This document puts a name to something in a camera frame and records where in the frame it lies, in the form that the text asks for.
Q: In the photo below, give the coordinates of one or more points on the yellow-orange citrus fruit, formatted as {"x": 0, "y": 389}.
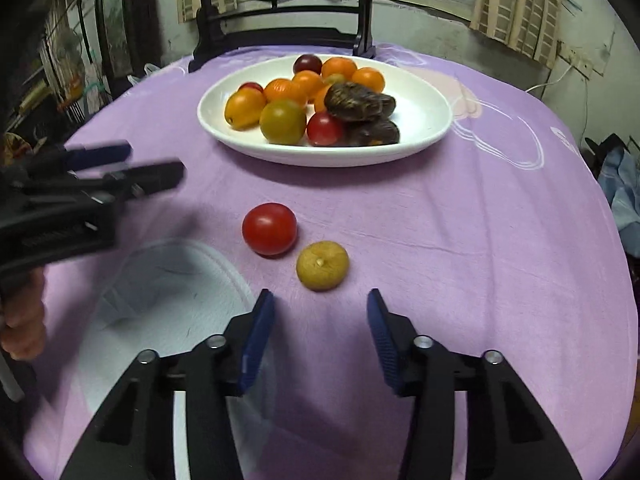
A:
{"x": 243, "y": 108}

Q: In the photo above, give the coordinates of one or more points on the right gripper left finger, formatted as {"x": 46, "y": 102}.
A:
{"x": 131, "y": 436}

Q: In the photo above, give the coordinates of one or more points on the dark red plum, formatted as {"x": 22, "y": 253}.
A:
{"x": 307, "y": 63}

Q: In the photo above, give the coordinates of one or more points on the small yellow longan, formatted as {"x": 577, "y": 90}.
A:
{"x": 322, "y": 266}

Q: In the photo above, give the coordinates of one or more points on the red cherry tomato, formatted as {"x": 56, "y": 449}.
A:
{"x": 270, "y": 229}

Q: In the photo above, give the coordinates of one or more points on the clear plastic bag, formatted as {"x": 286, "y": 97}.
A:
{"x": 169, "y": 296}

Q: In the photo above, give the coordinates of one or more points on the large green-orange citrus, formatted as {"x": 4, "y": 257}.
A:
{"x": 283, "y": 122}

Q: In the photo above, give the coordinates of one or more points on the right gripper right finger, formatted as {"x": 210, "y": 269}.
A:
{"x": 508, "y": 434}

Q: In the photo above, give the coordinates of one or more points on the small orange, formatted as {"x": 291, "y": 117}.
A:
{"x": 370, "y": 78}
{"x": 319, "y": 104}

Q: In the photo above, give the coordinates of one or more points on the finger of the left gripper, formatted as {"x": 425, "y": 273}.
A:
{"x": 77, "y": 159}
{"x": 141, "y": 181}

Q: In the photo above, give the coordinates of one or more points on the partly hidden red tomato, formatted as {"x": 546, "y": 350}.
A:
{"x": 252, "y": 85}

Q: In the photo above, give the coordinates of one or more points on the person's left hand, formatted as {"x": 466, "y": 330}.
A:
{"x": 25, "y": 334}

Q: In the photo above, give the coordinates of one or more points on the blue cloth pile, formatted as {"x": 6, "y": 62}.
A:
{"x": 619, "y": 180}

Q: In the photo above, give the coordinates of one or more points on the dark framed wall mirror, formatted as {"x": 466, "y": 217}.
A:
{"x": 129, "y": 38}

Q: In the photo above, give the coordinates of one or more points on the purple printed tablecloth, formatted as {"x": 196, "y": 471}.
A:
{"x": 496, "y": 237}

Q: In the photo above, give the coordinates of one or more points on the orange tangerine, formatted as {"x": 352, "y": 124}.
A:
{"x": 285, "y": 89}
{"x": 311, "y": 82}

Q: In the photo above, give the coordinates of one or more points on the right checkered curtain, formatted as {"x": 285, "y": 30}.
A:
{"x": 529, "y": 27}

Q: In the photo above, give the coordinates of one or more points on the large orange fruit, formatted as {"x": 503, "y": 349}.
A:
{"x": 338, "y": 65}

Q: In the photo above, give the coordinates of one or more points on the white oval plate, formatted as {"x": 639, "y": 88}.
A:
{"x": 422, "y": 114}

